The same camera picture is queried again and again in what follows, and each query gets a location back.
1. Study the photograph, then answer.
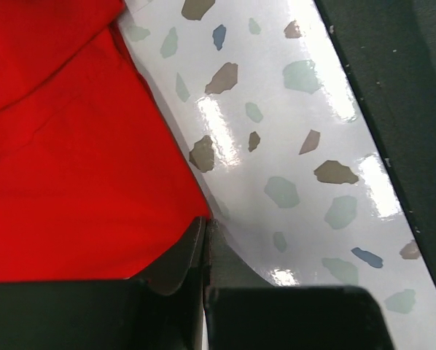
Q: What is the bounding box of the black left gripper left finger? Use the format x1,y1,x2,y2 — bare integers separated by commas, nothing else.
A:
0,217,206,349

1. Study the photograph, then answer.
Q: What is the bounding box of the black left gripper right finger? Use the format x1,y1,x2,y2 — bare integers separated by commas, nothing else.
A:
204,220,393,349

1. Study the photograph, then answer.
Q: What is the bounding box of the red t shirt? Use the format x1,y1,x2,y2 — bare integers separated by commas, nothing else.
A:
0,1,210,282

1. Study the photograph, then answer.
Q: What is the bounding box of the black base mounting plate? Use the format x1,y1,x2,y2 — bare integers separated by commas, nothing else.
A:
317,1,436,283

